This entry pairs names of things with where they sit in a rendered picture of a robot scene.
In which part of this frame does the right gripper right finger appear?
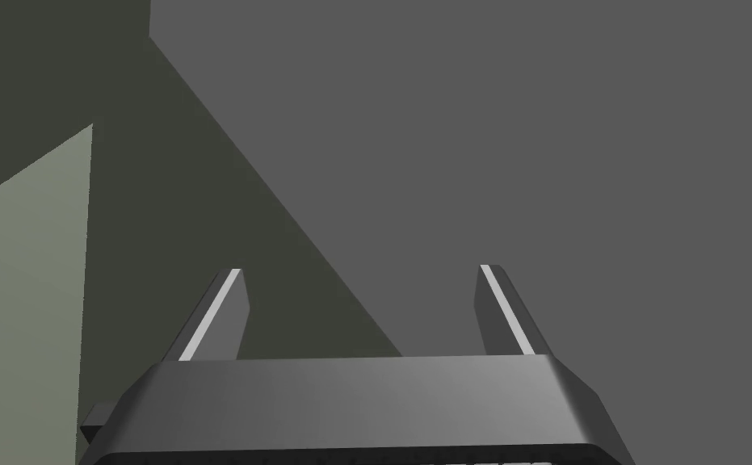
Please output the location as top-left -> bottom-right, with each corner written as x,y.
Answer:
473,263 -> 552,358

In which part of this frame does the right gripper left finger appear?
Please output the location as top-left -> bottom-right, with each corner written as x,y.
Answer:
162,267 -> 250,362

